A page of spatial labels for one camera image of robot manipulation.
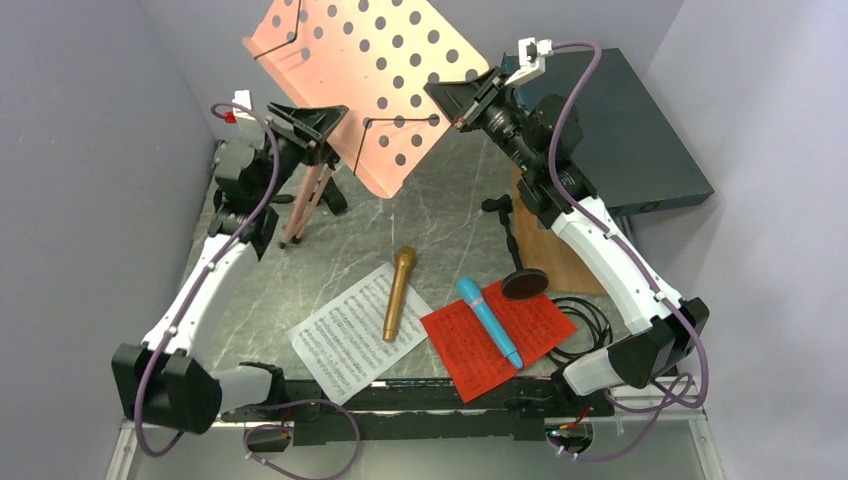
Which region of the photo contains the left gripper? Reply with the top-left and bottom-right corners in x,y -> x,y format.
253,101 -> 347,207

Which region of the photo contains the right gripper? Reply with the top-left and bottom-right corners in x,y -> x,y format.
425,65 -> 542,174

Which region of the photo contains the pink music stand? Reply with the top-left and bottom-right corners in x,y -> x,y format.
242,0 -> 491,250

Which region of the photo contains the gold toy microphone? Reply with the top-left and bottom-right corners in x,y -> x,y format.
382,245 -> 417,342

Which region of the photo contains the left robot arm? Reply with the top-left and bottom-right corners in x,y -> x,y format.
111,103 -> 349,434

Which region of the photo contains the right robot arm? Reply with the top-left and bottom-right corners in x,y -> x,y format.
424,67 -> 709,415

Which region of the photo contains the black desktop mic stand left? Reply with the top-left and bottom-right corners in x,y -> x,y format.
271,178 -> 348,216

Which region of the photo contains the black desktop mic stand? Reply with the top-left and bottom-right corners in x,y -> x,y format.
271,178 -> 348,216
481,194 -> 549,300

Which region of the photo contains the wooden board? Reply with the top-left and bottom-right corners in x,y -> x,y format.
511,167 -> 607,296

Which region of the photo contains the blue toy microphone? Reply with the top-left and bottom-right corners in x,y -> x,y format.
457,277 -> 524,370

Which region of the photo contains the dark blue audio box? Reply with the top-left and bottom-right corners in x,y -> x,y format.
500,47 -> 716,217

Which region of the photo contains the black desktop mic stand right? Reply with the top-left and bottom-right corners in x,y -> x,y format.
481,194 -> 549,300

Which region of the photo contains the white sheet music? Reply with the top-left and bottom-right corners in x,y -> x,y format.
286,263 -> 433,405

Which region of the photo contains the red sheet music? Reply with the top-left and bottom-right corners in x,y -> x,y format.
421,282 -> 577,403

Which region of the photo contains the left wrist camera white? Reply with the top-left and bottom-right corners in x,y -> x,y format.
225,89 -> 265,145

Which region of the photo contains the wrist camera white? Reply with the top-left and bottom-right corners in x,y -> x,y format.
225,89 -> 265,145
505,37 -> 553,86

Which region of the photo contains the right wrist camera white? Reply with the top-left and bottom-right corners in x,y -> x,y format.
505,37 -> 553,86

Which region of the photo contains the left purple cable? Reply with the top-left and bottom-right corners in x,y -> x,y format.
132,102 -> 366,480

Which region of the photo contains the purple cable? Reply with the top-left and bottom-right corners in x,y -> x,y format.
546,40 -> 710,463
132,102 -> 366,480

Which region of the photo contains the black coiled cable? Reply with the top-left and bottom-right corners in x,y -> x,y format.
547,296 -> 614,364

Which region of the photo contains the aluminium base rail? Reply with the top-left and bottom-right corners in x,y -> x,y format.
107,397 -> 725,479

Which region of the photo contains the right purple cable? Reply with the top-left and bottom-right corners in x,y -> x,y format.
546,40 -> 710,463

